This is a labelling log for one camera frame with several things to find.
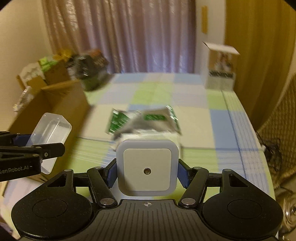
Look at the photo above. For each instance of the green tissue packs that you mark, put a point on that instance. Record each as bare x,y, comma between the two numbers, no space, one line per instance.
46,62

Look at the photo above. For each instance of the clear plastic bag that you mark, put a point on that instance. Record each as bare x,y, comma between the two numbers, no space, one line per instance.
23,99

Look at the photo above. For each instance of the white medicine box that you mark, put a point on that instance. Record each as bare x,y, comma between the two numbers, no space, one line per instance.
150,135

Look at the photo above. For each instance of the white product box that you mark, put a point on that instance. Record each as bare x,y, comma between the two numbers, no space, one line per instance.
219,78

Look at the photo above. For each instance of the green leaf foil pouch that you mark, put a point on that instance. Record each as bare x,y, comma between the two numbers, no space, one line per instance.
148,120

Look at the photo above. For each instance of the checked tablecloth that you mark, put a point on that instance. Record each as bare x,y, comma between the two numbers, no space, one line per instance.
208,143

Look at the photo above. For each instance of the quilted cushion chair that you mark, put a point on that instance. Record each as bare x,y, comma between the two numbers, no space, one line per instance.
284,120

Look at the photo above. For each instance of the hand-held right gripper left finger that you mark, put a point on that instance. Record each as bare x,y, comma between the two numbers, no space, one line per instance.
111,173

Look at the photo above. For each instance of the yellow plastic bag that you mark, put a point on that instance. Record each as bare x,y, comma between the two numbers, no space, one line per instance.
64,54

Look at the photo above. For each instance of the shiny glass object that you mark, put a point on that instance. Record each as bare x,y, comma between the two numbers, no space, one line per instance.
289,210

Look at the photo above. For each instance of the black pot in plastic wrap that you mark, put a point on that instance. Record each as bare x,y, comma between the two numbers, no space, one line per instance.
90,69

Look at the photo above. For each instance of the clear plastic case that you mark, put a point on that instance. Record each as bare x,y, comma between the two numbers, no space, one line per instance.
49,129

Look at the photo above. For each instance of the pink curtain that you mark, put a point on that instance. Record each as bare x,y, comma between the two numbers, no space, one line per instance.
138,34

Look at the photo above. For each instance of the yellow hanging strip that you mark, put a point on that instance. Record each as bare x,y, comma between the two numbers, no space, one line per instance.
204,20

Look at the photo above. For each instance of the white square night light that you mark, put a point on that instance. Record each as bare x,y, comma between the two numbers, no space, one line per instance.
148,160

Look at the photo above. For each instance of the large cardboard box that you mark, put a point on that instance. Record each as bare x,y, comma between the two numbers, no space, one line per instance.
69,109

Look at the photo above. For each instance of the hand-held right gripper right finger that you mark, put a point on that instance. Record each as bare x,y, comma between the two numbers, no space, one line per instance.
183,173

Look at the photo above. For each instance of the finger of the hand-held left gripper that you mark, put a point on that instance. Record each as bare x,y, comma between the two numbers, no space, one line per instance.
34,150
20,140

